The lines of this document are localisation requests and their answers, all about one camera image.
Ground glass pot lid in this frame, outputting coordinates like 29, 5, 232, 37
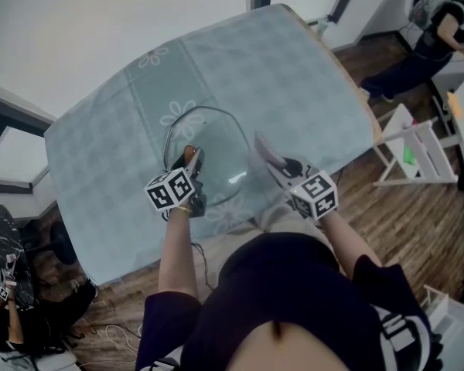
164, 105, 253, 209

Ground person's right forearm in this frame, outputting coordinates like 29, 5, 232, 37
319, 209, 383, 274

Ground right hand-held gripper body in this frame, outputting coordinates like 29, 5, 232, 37
281, 167, 339, 220

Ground person's beige trousers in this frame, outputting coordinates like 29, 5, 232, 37
204, 202, 336, 285

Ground person's torso in dark shirt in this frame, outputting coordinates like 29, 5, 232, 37
135, 232, 434, 371

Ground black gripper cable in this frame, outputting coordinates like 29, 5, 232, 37
190, 240, 214, 290

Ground white low rack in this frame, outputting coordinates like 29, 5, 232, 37
420, 283, 450, 326

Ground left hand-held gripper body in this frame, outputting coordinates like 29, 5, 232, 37
145, 159, 209, 218

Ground pink cleaning cloth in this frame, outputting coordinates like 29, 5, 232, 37
253, 130, 286, 166

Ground wooden table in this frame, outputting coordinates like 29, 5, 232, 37
281, 2, 384, 143

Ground white wooden chair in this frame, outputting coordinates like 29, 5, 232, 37
372, 104, 460, 188

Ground light blue floral tablecloth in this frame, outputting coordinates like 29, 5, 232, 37
43, 4, 375, 286

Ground black marble round table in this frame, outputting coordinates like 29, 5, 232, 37
0, 203, 77, 309

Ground white office chair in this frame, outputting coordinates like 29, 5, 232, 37
0, 344, 80, 371

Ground person's left forearm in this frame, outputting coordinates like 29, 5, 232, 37
158, 211, 201, 298

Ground orange item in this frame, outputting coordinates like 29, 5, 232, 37
447, 92, 463, 120

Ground white charger cable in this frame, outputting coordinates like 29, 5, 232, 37
77, 322, 145, 367

